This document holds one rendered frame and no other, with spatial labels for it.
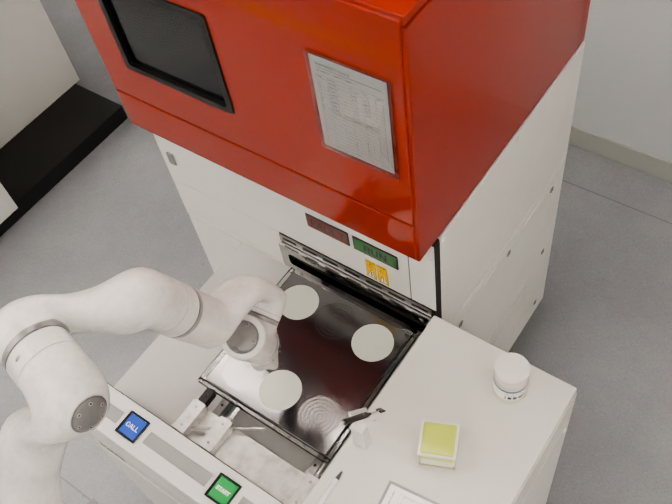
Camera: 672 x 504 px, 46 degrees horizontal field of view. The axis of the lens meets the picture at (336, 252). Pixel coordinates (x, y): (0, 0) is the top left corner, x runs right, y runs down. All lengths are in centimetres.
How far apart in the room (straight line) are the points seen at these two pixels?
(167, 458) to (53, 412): 66
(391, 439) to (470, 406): 18
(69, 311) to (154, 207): 229
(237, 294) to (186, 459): 48
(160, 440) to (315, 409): 34
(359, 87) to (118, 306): 50
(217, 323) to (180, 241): 199
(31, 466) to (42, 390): 18
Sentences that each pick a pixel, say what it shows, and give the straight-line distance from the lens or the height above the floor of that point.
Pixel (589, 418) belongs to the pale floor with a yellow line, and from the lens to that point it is 280.
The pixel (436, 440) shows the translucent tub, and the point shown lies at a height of 103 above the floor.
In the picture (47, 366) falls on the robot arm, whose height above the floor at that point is 161.
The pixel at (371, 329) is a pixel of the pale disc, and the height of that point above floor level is 90.
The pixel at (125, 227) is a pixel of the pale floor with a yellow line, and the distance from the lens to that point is 345.
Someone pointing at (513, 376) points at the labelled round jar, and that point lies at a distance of 165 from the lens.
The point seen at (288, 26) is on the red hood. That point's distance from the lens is 131.
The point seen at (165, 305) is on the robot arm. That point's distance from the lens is 122.
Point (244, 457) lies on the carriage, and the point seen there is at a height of 88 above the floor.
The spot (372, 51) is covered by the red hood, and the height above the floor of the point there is 174.
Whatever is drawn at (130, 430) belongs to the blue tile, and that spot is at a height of 96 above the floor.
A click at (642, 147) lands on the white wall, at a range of 335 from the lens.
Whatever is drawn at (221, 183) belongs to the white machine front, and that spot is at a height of 107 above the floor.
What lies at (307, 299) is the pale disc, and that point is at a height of 90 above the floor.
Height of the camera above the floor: 253
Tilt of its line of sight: 54 degrees down
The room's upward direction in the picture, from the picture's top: 12 degrees counter-clockwise
